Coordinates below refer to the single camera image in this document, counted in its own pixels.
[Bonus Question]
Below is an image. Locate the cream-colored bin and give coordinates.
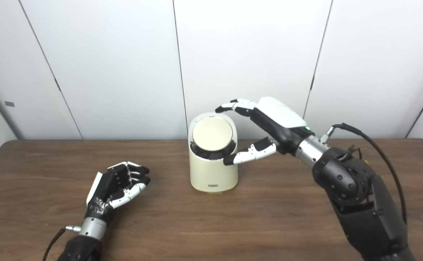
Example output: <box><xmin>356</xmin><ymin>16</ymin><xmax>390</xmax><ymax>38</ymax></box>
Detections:
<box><xmin>188</xmin><ymin>112</ymin><xmax>239</xmax><ymax>194</ymax></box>

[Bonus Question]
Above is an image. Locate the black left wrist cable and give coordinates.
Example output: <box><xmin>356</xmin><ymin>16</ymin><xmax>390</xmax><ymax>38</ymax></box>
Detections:
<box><xmin>42</xmin><ymin>225</ymin><xmax>81</xmax><ymax>261</ymax></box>

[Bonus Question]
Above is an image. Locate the cream round bin lid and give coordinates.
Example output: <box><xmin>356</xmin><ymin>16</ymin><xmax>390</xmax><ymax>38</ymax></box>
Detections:
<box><xmin>192</xmin><ymin>117</ymin><xmax>232</xmax><ymax>152</ymax></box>

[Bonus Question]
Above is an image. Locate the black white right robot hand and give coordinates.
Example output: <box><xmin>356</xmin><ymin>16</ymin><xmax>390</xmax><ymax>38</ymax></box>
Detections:
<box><xmin>215</xmin><ymin>96</ymin><xmax>315</xmax><ymax>166</ymax></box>

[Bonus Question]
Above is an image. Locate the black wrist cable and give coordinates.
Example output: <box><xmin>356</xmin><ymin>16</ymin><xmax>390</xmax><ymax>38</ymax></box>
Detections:
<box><xmin>319</xmin><ymin>123</ymin><xmax>408</xmax><ymax>225</ymax></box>
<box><xmin>42</xmin><ymin>225</ymin><xmax>81</xmax><ymax>261</ymax></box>

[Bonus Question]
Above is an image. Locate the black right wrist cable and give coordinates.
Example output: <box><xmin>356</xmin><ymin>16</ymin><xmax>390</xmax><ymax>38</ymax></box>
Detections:
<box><xmin>319</xmin><ymin>123</ymin><xmax>408</xmax><ymax>225</ymax></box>

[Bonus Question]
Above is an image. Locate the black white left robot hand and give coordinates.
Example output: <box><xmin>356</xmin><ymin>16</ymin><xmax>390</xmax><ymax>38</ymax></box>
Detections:
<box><xmin>86</xmin><ymin>161</ymin><xmax>151</xmax><ymax>221</ymax></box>

